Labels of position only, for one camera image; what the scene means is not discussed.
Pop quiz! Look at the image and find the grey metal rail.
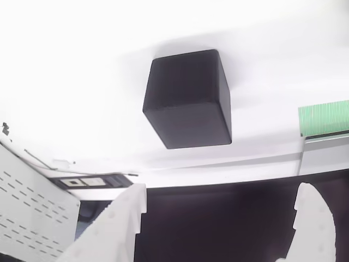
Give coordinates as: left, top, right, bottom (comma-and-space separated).
302, 133, 349, 145

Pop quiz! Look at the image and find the black socket strip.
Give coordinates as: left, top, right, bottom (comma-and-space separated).
51, 175, 132, 189

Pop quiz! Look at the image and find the green striped strip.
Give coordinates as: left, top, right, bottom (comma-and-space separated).
298, 100, 349, 138

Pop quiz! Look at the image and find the white perforated metal panel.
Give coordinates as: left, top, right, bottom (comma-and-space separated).
0, 141, 81, 259

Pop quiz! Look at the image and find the black flat panel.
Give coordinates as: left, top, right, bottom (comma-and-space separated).
76, 168, 349, 262

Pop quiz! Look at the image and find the black cube block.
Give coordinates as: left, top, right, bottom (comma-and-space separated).
142, 49, 233, 150

